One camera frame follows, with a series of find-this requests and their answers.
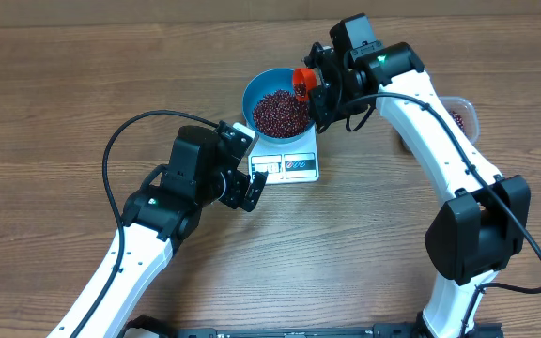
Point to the teal plastic bowl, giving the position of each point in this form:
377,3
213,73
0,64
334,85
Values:
265,83

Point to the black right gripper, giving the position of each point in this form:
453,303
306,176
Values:
326,113

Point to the clear plastic container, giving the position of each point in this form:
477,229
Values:
464,114

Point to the white digital kitchen scale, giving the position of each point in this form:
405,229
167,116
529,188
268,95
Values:
286,160

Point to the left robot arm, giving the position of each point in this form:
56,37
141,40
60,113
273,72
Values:
158,217

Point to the red measuring scoop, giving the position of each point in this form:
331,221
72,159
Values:
303,81

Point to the red adzuki beans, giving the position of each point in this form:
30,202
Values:
281,115

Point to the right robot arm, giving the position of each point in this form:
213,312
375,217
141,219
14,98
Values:
483,214

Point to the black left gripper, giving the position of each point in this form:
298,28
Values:
235,197

